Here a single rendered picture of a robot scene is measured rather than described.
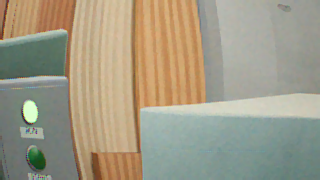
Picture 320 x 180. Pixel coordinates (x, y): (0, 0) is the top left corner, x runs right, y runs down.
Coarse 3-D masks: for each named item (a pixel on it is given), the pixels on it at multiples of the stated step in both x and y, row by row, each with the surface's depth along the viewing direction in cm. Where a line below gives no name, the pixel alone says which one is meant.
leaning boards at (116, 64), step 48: (0, 0) 200; (48, 0) 217; (96, 0) 228; (144, 0) 239; (192, 0) 251; (96, 48) 229; (144, 48) 239; (192, 48) 249; (96, 96) 229; (144, 96) 238; (192, 96) 248; (96, 144) 228
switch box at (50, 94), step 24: (0, 96) 53; (24, 96) 55; (48, 96) 57; (0, 120) 53; (24, 120) 55; (48, 120) 57; (0, 144) 53; (24, 144) 55; (48, 144) 57; (0, 168) 54; (24, 168) 55; (48, 168) 57; (72, 168) 58
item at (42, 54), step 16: (48, 32) 64; (64, 32) 65; (0, 48) 59; (16, 48) 61; (32, 48) 62; (48, 48) 63; (64, 48) 65; (0, 64) 59; (16, 64) 61; (32, 64) 62; (48, 64) 64; (64, 64) 65
